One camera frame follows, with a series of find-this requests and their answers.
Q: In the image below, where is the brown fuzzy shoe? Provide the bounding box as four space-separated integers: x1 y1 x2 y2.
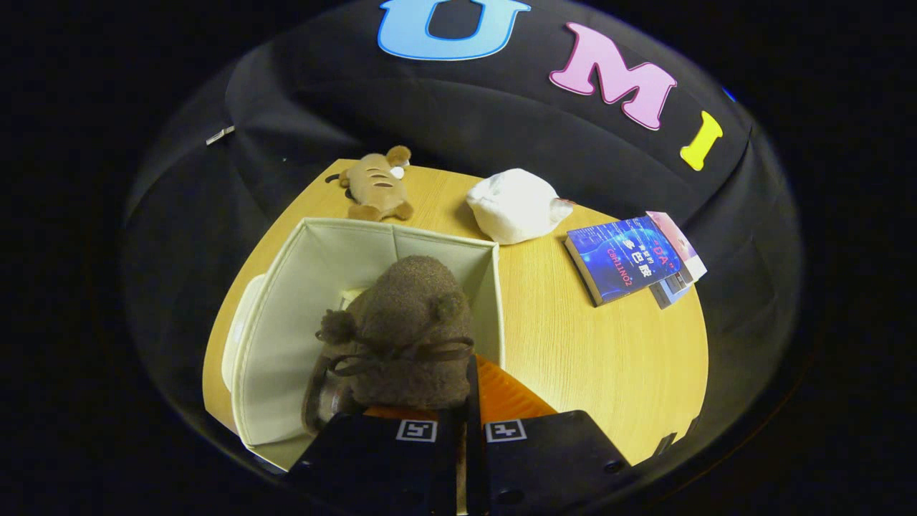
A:
315 256 476 411
302 351 363 436

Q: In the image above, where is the white plush toy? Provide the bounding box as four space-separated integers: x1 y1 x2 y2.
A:
466 168 575 245

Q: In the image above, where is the pink book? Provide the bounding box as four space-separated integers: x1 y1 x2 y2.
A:
645 211 709 282

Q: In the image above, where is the brown striped plush toy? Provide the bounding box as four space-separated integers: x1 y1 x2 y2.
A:
326 145 415 222

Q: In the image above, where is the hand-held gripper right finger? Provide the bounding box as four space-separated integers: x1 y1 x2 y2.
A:
466 355 631 516

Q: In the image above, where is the grey fabric storage box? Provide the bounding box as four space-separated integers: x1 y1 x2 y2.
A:
222 217 506 468

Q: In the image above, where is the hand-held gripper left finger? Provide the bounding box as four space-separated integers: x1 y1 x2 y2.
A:
287 405 466 516

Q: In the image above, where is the black backdrop cloth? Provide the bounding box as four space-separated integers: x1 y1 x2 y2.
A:
122 0 803 463

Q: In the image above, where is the blue book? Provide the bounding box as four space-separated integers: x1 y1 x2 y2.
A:
565 215 686 307

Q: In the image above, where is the grey book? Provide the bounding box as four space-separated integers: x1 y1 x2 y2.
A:
648 276 695 310

